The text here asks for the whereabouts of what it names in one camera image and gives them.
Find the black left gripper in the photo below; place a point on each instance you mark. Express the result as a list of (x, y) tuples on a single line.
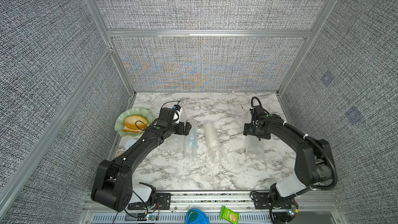
[(181, 131)]

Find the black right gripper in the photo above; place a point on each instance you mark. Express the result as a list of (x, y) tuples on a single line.
[(248, 126)]

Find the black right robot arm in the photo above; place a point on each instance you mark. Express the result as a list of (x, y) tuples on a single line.
[(314, 167)]

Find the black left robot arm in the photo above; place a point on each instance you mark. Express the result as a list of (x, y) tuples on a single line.
[(113, 179)]

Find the bubble wrapped blue item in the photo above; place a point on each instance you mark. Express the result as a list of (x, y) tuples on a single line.
[(190, 142)]

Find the bread roll sandwich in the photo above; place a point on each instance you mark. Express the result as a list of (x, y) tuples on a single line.
[(135, 123)]

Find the green scalloped glass plate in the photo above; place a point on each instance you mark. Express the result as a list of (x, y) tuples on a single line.
[(133, 111)]

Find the white round lid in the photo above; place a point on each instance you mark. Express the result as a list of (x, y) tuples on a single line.
[(129, 143)]

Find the green snack packet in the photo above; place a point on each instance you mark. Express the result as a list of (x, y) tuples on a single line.
[(229, 215)]

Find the blue plastic container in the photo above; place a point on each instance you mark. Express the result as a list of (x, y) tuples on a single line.
[(195, 216)]

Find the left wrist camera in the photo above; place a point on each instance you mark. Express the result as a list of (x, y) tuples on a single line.
[(171, 114)]

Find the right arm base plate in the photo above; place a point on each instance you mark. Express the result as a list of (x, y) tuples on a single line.
[(261, 201)]

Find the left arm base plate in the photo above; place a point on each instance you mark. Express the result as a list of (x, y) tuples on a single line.
[(161, 200)]

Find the aluminium front rail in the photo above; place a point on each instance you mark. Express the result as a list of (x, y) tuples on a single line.
[(316, 207)]

